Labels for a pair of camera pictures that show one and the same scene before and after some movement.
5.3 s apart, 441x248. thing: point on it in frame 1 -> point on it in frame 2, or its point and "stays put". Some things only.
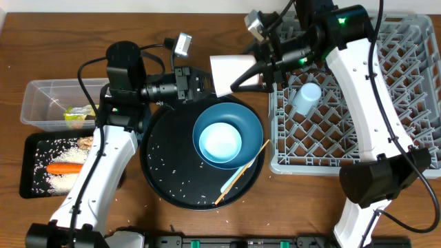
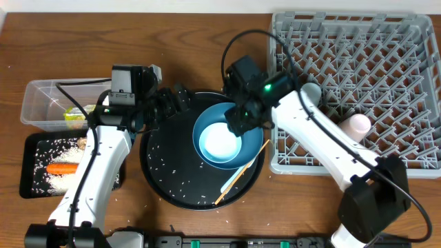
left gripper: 183,76 -> 175,107
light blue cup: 307,97 stays put
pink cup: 227,69 -> 356,126
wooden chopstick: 242,171 stays put
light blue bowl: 220,142 stays put
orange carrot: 65,168 stays put
